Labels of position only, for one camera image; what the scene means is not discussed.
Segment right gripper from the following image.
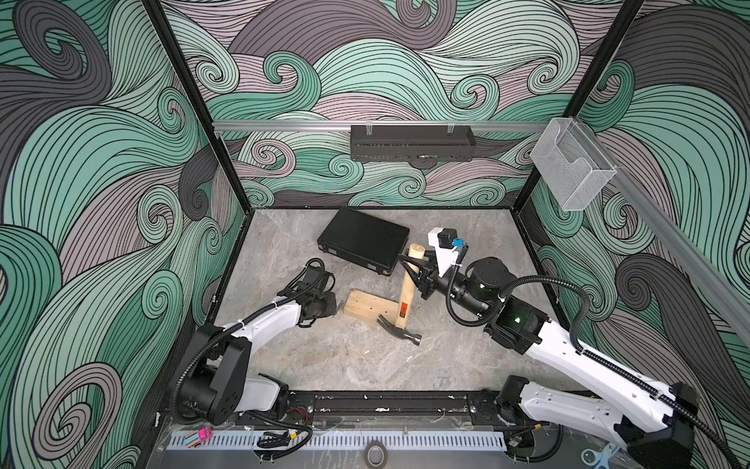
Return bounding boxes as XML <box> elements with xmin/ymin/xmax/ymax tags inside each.
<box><xmin>401</xmin><ymin>247</ymin><xmax>491</xmax><ymax>320</ymax></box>

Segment wooden handle claw hammer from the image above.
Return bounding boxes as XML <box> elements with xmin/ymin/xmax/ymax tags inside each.
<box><xmin>377</xmin><ymin>243</ymin><xmax>426</xmax><ymax>346</ymax></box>

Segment wooden block with nails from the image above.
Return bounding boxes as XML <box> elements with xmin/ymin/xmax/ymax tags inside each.
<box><xmin>343</xmin><ymin>289</ymin><xmax>398</xmax><ymax>324</ymax></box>

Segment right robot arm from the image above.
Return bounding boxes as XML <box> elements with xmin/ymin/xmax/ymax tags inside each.
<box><xmin>398</xmin><ymin>250</ymin><xmax>742</xmax><ymax>468</ymax></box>

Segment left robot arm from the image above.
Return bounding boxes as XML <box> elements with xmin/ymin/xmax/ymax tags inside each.
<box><xmin>167</xmin><ymin>258</ymin><xmax>336</xmax><ymax>425</ymax></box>

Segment black hard case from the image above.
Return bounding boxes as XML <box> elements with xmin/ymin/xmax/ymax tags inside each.
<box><xmin>316</xmin><ymin>208</ymin><xmax>410</xmax><ymax>277</ymax></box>

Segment tape roll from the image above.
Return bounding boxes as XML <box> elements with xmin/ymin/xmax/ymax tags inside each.
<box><xmin>362</xmin><ymin>441</ymin><xmax>389</xmax><ymax>469</ymax></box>

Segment pink small clip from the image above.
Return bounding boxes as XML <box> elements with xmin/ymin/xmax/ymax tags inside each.
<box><xmin>198</xmin><ymin>427</ymin><xmax>213</xmax><ymax>444</ymax></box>

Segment blue scissors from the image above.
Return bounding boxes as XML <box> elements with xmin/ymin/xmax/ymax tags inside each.
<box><xmin>580</xmin><ymin>443</ymin><xmax>620</xmax><ymax>469</ymax></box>

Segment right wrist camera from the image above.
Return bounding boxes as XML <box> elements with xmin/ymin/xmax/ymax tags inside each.
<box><xmin>428</xmin><ymin>228</ymin><xmax>466</xmax><ymax>277</ymax></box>

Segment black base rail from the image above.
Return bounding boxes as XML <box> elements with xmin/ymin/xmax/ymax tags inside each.
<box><xmin>177</xmin><ymin>388</ymin><xmax>536</xmax><ymax>430</ymax></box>

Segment white slotted cable duct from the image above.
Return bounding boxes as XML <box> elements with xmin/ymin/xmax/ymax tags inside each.
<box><xmin>166</xmin><ymin>430</ymin><xmax>507</xmax><ymax>453</ymax></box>

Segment black wall shelf tray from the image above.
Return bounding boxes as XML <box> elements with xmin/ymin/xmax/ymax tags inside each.
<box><xmin>350</xmin><ymin>123</ymin><xmax>477</xmax><ymax>168</ymax></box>

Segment clear plastic wall bin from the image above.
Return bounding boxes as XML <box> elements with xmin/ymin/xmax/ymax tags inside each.
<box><xmin>530</xmin><ymin>117</ymin><xmax>617</xmax><ymax>212</ymax></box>

